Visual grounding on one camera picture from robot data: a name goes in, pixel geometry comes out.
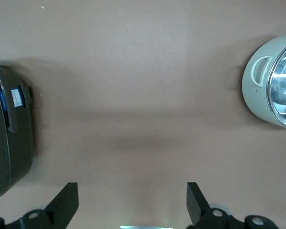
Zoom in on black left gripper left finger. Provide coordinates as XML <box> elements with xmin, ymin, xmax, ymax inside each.
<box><xmin>0</xmin><ymin>182</ymin><xmax>80</xmax><ymax>229</ymax></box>

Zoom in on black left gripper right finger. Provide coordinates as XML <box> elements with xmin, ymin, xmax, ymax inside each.
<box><xmin>186</xmin><ymin>182</ymin><xmax>277</xmax><ymax>229</ymax></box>

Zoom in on glass lid steel rim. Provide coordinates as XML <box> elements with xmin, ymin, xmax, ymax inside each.
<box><xmin>264</xmin><ymin>39</ymin><xmax>286</xmax><ymax>132</ymax></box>

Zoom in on black rice cooker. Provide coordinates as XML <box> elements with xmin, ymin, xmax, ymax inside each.
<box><xmin>0</xmin><ymin>58</ymin><xmax>34</xmax><ymax>204</ymax></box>

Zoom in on steel pot pale handles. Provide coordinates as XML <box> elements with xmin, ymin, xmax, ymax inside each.
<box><xmin>242</xmin><ymin>32</ymin><xmax>286</xmax><ymax>132</ymax></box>

